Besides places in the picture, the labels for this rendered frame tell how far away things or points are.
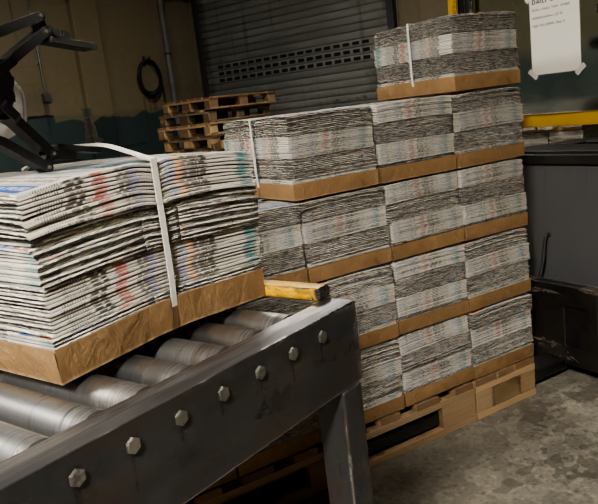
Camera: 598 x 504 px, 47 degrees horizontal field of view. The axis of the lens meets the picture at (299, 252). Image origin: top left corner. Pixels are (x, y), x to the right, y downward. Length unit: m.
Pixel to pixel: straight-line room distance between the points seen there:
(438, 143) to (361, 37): 7.25
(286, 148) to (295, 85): 8.11
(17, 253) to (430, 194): 1.50
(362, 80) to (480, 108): 7.10
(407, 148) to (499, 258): 0.53
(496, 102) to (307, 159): 0.72
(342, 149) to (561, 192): 1.16
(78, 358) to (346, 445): 0.41
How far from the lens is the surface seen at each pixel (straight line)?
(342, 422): 1.02
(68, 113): 9.64
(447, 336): 2.24
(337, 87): 9.54
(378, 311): 2.04
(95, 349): 0.85
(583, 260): 2.84
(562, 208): 2.85
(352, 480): 1.06
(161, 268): 0.92
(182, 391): 0.76
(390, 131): 2.02
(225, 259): 1.00
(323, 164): 1.87
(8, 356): 0.91
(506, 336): 2.43
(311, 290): 1.01
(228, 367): 0.80
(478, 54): 2.26
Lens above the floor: 1.08
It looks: 12 degrees down
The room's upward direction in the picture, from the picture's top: 7 degrees counter-clockwise
